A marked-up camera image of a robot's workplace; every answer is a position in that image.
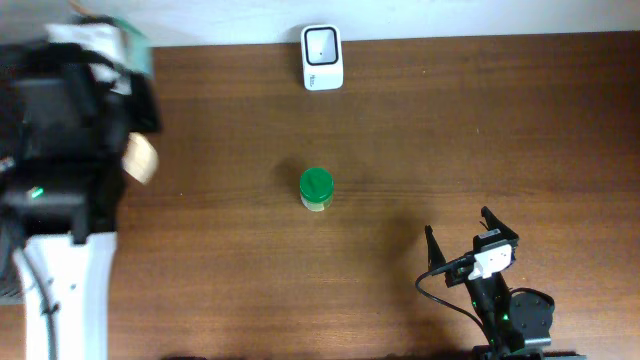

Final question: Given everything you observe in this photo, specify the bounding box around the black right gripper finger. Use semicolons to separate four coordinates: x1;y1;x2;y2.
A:
425;225;447;273
479;206;519;243

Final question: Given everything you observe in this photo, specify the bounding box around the beige snack bag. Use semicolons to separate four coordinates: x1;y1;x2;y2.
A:
45;16;161;185

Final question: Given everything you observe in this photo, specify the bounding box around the green lid jar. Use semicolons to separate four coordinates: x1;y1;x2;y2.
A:
299;167;334;212

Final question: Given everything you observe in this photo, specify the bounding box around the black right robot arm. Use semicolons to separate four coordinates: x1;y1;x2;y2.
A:
415;207;584;360

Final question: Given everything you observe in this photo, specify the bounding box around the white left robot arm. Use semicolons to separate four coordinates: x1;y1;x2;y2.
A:
1;41;161;359

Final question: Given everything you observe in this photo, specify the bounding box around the white barcode scanner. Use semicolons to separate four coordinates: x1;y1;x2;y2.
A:
300;24;344;91

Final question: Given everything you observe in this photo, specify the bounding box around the black camera cable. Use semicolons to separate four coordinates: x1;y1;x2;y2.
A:
414;254;489;336

